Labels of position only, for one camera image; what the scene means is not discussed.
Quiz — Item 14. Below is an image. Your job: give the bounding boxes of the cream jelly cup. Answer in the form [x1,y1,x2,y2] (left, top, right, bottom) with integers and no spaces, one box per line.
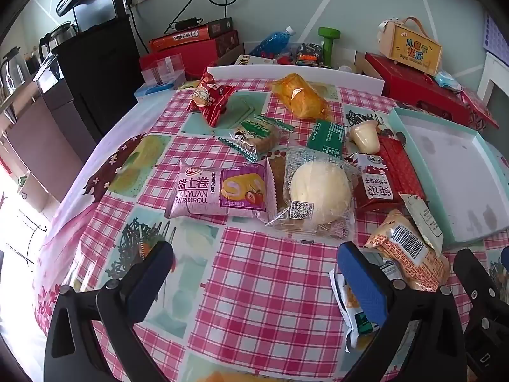
[348,119,382,155]

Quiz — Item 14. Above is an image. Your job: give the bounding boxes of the blue bead bottle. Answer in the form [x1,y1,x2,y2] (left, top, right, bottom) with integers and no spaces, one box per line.
[250,26,297,57]

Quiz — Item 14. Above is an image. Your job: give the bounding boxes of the blue tissue box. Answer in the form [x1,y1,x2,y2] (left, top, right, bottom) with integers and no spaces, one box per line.
[134,81,187,102]

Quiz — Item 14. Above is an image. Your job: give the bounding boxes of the red milk biscuit packet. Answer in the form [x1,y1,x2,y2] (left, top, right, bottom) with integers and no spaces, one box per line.
[344,135,426,212]

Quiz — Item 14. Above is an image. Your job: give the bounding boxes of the green sandwich cake packet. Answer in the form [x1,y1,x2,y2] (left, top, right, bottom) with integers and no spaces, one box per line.
[218,115,295,163]

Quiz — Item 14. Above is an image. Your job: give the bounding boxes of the white card game box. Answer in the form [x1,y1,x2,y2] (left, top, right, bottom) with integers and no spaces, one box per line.
[234,55,277,67]

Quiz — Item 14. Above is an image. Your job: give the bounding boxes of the orange bread packet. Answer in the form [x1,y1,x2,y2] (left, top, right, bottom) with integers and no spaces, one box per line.
[270,73,332,121]

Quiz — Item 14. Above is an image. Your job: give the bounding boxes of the orange barcode packet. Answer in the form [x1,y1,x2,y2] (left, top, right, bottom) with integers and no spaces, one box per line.
[364,209,450,291]

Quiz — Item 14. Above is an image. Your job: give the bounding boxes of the cream sachet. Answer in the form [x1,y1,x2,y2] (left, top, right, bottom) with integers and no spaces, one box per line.
[399,193,444,255]

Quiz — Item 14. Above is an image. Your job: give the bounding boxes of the teal shallow box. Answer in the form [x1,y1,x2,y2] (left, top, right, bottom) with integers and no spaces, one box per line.
[387,107,509,253]

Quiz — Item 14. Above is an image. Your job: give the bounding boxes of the black cabinet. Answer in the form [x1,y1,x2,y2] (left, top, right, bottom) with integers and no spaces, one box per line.
[52,14,140,144]

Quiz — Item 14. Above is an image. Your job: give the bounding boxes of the brown cake slice packet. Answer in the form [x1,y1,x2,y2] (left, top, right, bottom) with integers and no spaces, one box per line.
[264,155,295,223]

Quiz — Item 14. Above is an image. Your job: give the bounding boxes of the red carton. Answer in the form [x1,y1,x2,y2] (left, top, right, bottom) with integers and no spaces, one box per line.
[139,30,239,80]

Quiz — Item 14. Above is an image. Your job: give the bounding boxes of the brown sideboard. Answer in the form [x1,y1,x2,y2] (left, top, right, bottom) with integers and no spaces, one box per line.
[0,53,100,211]

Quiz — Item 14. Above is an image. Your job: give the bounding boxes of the green dumbbell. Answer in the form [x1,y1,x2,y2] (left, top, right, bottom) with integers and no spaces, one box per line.
[317,27,343,67]

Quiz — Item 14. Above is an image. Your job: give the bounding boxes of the white shelf unit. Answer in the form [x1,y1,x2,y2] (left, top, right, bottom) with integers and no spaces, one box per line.
[477,52,509,108]

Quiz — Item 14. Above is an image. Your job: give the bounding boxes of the clear plastic box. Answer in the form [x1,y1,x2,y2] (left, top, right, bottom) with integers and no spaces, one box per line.
[141,53,185,86]

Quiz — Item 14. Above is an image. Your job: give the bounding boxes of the pile of colourful toys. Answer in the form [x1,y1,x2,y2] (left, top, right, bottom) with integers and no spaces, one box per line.
[296,43,324,66]

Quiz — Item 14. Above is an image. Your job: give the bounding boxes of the steel kettle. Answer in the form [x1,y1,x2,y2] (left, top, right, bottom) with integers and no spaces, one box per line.
[40,22,78,58]
[0,46,26,92]

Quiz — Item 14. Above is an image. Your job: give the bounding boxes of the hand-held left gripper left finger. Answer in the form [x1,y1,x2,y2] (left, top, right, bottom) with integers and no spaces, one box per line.
[44,241,176,382]

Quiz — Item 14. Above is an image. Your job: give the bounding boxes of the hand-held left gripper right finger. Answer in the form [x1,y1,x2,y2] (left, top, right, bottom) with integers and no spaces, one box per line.
[337,242,466,382]

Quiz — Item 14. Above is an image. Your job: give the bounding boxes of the pink swiss roll packet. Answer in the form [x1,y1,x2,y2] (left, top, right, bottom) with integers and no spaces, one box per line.
[165,159,275,221]

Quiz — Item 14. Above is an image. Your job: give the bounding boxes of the purple perforated basket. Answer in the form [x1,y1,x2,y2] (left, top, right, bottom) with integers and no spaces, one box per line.
[481,8,509,54]

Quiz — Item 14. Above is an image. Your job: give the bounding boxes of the large red gift box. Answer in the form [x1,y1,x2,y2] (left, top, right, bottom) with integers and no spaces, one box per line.
[365,53,472,124]

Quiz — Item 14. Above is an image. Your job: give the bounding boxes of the red shiny snack packet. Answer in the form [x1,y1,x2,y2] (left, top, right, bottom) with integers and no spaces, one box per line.
[187,67,237,128]

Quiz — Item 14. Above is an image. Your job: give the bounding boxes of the white green packet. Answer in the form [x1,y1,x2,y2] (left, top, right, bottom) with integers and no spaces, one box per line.
[329,268,382,353]

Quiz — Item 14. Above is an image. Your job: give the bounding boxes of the clear round bun packet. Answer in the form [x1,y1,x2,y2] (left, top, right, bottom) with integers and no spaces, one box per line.
[270,147,356,241]

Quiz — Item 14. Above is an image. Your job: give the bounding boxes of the dark green packet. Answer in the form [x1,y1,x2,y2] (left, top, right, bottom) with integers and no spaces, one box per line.
[307,120,347,160]

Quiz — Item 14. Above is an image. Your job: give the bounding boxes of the yellow carry box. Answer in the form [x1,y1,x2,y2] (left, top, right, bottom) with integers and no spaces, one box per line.
[378,17,443,75]

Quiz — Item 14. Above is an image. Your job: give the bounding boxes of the blue wipes packet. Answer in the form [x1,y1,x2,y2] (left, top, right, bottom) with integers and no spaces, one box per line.
[435,71,462,90]

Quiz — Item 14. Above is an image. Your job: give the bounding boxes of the flat orange box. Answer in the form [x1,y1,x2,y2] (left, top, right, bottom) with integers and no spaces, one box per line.
[149,18,233,52]

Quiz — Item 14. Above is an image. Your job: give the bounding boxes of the white board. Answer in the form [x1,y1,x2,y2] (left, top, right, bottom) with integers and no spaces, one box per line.
[207,65,384,96]

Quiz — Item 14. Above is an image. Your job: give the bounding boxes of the red patterned tin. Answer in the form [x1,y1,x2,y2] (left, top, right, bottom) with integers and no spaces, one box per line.
[461,88,499,130]

